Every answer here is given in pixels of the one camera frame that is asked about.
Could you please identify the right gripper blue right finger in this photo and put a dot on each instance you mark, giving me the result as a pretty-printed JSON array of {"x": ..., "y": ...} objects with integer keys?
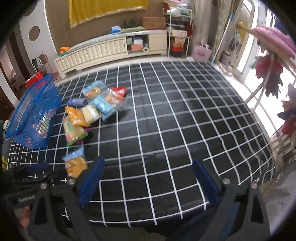
[{"x": 209, "y": 187}]

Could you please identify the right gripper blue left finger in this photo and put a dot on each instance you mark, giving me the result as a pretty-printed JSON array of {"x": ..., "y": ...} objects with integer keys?
[{"x": 88, "y": 181}]

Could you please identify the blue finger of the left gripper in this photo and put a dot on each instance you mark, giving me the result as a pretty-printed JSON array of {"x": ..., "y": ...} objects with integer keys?
[{"x": 37, "y": 168}]

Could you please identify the round cake clear packet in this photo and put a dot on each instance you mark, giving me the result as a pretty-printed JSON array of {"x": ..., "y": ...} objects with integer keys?
[{"x": 75, "y": 162}]

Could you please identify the blue plastic basket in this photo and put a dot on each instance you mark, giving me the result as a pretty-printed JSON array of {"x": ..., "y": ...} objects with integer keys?
[{"x": 32, "y": 121}]

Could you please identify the green cracker packet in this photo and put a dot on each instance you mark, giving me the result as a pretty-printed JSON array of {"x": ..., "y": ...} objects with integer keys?
[{"x": 74, "y": 134}]

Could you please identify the orange chip packet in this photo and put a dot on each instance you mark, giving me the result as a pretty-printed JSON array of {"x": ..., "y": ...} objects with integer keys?
[{"x": 76, "y": 117}]

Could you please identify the clear cracker packet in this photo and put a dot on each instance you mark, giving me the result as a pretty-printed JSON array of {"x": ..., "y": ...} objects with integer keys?
[{"x": 91, "y": 114}]

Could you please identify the purple doublemint gum tube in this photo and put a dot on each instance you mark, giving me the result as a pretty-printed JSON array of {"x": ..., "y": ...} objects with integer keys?
[{"x": 79, "y": 102}]

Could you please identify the large blue cartoon bread packet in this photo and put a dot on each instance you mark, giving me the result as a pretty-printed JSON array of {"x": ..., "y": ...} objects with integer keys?
[{"x": 107, "y": 103}]

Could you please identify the red foil snack pouch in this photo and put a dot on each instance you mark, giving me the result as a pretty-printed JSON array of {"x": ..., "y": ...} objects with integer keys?
[{"x": 121, "y": 91}]

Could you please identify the person left hand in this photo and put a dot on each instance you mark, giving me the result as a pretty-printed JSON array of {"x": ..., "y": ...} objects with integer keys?
[{"x": 25, "y": 219}]

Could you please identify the black white grid tablecloth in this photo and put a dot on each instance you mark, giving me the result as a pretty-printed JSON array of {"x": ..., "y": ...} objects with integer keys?
[{"x": 173, "y": 113}]

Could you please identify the red paper bag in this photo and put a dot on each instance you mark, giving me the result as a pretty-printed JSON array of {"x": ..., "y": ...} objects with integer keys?
[{"x": 35, "y": 78}]

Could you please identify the wooden drying rack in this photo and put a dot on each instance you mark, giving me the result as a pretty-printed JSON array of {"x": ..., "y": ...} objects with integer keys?
[{"x": 269, "y": 66}]

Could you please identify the oranges on blue plate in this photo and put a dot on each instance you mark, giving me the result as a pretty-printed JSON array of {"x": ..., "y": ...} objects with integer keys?
[{"x": 63, "y": 50}]

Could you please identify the pink gift bag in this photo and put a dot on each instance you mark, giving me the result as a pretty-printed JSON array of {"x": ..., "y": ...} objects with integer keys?
[{"x": 201, "y": 53}]

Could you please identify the paper towel roll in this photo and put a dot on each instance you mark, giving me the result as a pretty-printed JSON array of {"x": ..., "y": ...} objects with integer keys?
[{"x": 145, "y": 49}]

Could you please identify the cream tv cabinet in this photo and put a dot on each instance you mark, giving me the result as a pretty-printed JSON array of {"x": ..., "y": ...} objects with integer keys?
[{"x": 110, "y": 48}]

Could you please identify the blue tissue box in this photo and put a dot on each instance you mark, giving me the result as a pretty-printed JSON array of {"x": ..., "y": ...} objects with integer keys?
[{"x": 115, "y": 29}]

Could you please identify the pink quilt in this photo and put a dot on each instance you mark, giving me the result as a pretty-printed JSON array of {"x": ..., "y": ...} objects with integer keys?
[{"x": 278, "y": 38}]

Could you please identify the green folded cloth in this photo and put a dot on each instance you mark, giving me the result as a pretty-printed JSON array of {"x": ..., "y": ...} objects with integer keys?
[{"x": 132, "y": 29}]

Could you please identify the yellow cloth covered tv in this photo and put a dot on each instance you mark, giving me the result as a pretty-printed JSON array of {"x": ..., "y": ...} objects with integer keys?
[{"x": 84, "y": 11}]

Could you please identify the white metal shelf rack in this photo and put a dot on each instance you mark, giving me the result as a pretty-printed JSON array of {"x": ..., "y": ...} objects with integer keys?
[{"x": 179, "y": 28}]

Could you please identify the brown cardboard box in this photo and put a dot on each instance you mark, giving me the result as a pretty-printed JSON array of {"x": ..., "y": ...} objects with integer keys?
[{"x": 154, "y": 23}]

